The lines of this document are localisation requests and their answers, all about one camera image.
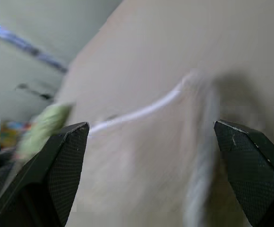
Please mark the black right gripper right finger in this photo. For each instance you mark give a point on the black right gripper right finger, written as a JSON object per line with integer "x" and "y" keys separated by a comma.
{"x": 252, "y": 170}

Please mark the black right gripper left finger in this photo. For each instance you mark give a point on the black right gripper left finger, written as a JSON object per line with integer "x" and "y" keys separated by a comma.
{"x": 56, "y": 170}

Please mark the light green cloth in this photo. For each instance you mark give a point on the light green cloth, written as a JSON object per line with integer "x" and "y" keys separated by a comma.
{"x": 45, "y": 125}

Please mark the colourful box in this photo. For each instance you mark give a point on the colourful box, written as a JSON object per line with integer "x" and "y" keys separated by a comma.
{"x": 10, "y": 134}

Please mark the blue floor tape stripe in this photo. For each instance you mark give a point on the blue floor tape stripe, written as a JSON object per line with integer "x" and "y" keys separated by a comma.
{"x": 26, "y": 46}

